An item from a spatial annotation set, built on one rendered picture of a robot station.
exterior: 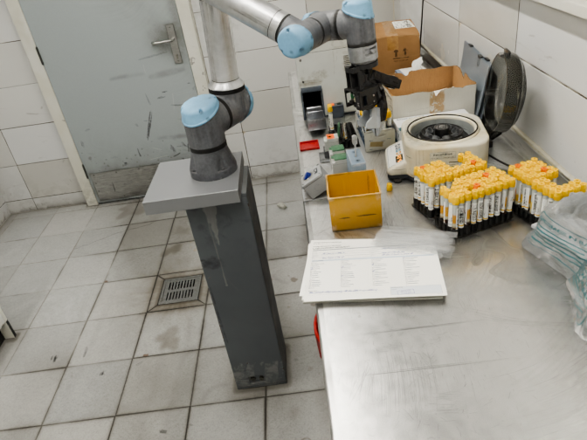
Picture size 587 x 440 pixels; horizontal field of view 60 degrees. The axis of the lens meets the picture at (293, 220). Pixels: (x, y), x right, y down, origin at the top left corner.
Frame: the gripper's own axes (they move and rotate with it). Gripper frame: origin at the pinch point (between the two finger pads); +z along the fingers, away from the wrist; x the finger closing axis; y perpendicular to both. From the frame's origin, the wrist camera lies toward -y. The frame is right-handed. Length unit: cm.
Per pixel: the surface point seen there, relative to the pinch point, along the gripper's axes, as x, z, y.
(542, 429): 78, 20, 35
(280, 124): -185, 55, -63
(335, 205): 13.0, 8.3, 25.6
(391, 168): 1.5, 12.0, -2.2
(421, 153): 10.3, 6.5, -6.0
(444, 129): 7.3, 4.3, -17.8
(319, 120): -43.1, 7.3, -7.4
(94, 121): -236, 28, 42
